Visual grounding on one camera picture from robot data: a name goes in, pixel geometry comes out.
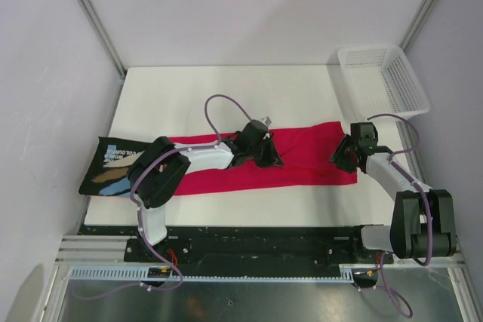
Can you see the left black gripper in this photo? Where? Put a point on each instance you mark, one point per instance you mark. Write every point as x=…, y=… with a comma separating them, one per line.
x=272, y=157

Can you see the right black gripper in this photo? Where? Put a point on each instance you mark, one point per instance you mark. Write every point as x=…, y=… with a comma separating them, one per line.
x=337, y=155

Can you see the red t-shirt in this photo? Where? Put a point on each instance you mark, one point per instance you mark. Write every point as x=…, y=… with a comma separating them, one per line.
x=305, y=152

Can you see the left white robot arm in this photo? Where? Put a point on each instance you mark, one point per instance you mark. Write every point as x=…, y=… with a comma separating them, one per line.
x=159, y=170

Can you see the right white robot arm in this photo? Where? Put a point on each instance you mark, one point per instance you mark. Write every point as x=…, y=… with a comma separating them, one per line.
x=423, y=224

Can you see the white plastic basket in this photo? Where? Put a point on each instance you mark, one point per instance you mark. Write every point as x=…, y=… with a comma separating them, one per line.
x=380, y=79

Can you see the folded black printed t-shirt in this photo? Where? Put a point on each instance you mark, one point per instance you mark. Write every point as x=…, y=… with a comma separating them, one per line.
x=107, y=173

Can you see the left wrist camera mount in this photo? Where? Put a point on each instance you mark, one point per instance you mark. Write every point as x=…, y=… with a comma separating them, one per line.
x=266, y=121

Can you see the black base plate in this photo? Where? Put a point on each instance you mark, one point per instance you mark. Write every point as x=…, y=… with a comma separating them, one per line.
x=352, y=232

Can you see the slotted cable duct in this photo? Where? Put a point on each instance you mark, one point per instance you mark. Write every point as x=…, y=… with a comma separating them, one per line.
x=158, y=274

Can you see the right aluminium corner post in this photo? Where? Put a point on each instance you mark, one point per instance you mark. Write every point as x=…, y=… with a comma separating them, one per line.
x=423, y=12

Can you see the aluminium corner post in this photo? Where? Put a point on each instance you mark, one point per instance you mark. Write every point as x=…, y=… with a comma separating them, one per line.
x=423, y=12
x=102, y=35

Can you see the left aluminium corner post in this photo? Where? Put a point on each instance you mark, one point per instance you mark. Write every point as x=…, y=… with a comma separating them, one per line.
x=102, y=35

